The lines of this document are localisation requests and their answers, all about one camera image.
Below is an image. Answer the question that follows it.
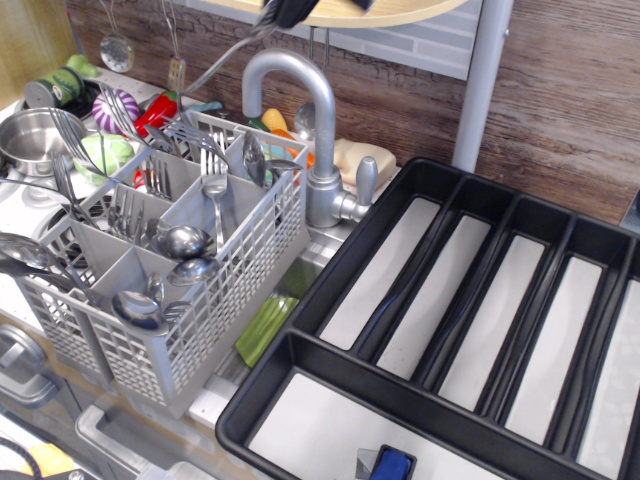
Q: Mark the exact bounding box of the silver toy faucet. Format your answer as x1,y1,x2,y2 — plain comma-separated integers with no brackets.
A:
242,49,378,228

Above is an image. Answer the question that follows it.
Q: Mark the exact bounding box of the yellow toy corn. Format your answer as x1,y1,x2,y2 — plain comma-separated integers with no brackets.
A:
261,108,288,132

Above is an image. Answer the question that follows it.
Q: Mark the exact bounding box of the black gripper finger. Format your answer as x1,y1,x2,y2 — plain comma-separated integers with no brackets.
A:
275,0,318,28
351,0,375,12

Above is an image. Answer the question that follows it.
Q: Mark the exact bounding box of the grey metal post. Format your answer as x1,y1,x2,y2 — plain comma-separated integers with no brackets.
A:
452,0,514,173

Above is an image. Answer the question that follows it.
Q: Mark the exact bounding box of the large steel spoon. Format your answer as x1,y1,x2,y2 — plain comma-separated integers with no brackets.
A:
151,226,214,260

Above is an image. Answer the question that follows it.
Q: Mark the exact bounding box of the yellow object bottom left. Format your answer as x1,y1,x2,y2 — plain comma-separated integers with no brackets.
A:
28,443,76,478

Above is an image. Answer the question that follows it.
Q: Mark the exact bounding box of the wooden round shelf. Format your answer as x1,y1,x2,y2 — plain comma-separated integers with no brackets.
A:
199,0,471,29

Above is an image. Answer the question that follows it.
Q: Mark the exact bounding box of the blue object at bottom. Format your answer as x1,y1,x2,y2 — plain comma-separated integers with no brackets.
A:
369,444,416,480

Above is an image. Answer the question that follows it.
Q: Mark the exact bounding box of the hanging small grater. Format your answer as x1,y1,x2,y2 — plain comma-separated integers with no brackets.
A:
161,0,186,90

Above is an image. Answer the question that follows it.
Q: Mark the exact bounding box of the large spoon at left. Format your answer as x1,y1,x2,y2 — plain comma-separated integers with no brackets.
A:
1,232,104,308

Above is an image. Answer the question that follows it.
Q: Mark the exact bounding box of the steel spoon lower front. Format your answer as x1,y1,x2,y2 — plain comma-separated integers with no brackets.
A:
112,291,167,332

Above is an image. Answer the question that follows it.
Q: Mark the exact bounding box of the grey plastic cutlery basket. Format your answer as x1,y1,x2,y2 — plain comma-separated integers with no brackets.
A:
18,112,308,418

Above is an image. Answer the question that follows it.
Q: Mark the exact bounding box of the steel fork in basket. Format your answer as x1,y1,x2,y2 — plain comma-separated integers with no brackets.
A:
200,132,227,251

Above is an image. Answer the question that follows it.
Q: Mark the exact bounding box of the purple white toy onion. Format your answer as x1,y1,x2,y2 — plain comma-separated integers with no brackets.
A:
91,88,141,135

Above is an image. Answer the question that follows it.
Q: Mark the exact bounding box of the hanging slotted skimmer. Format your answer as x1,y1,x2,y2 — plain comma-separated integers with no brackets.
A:
99,0,135,74

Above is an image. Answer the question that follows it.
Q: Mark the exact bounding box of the black plastic cutlery tray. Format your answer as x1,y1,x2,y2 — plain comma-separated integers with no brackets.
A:
216,158,639,479

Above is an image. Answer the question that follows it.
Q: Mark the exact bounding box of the steel cooking pot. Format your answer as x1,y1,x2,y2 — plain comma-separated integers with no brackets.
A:
1,108,71,177

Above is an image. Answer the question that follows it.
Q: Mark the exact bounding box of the green toy can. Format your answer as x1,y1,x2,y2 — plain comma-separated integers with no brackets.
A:
24,66,85,108

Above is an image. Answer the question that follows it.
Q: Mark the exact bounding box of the green toy vegetable in sink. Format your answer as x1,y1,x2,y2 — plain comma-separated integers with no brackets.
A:
235,297,299,368

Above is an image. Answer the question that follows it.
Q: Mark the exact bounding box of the steel spoon remaining in basket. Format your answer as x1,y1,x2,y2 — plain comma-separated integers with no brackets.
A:
242,131,266,187

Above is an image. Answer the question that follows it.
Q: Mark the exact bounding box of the red toy pepper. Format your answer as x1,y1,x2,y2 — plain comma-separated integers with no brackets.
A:
134,91,178,137

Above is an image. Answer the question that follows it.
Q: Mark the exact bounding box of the green toy cabbage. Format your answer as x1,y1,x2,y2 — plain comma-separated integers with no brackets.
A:
73,134,135,185

